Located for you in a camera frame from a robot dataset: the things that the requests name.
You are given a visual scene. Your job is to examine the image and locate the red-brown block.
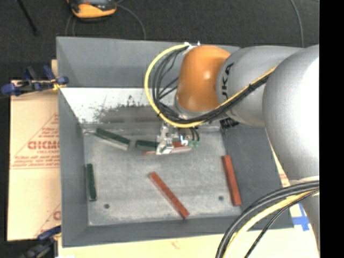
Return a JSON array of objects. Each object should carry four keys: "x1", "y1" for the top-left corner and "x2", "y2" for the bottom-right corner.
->
[
  {"x1": 221, "y1": 155, "x2": 242, "y2": 207},
  {"x1": 144, "y1": 140, "x2": 193, "y2": 155},
  {"x1": 148, "y1": 171, "x2": 190, "y2": 220}
]

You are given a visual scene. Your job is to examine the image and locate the dark green flat block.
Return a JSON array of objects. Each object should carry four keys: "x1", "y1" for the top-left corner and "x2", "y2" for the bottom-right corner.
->
[
  {"x1": 134, "y1": 139, "x2": 160, "y2": 152},
  {"x1": 95, "y1": 127, "x2": 132, "y2": 151},
  {"x1": 85, "y1": 163, "x2": 98, "y2": 202}
]

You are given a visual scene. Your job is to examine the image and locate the grey metal bin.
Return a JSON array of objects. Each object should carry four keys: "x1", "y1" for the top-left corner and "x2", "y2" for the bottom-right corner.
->
[{"x1": 55, "y1": 36, "x2": 295, "y2": 247}]

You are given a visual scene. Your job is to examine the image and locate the brown cardboard board red print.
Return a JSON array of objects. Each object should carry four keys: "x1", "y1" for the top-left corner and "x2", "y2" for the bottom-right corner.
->
[{"x1": 6, "y1": 59, "x2": 63, "y2": 242}]

